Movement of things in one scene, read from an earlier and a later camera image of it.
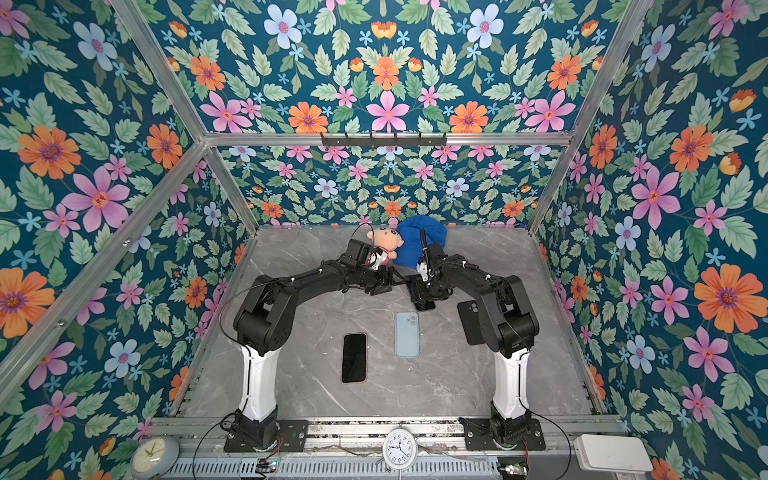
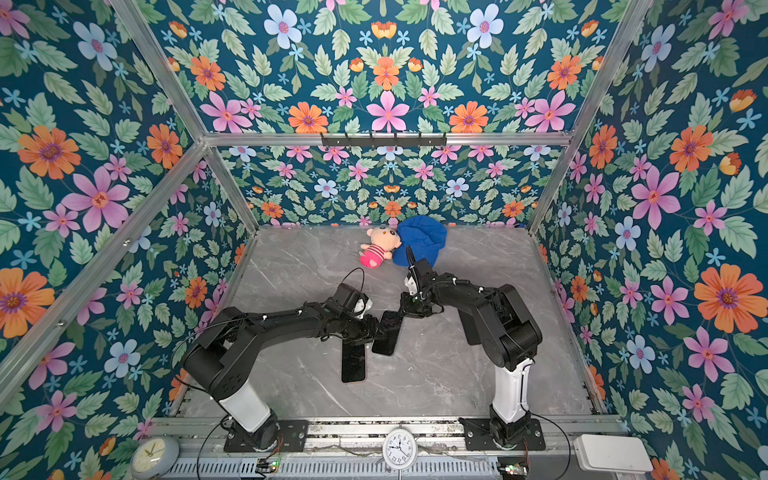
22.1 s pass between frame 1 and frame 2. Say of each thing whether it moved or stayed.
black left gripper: moved
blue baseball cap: stayed
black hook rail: stayed
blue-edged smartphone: moved
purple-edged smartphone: stayed
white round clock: stayed
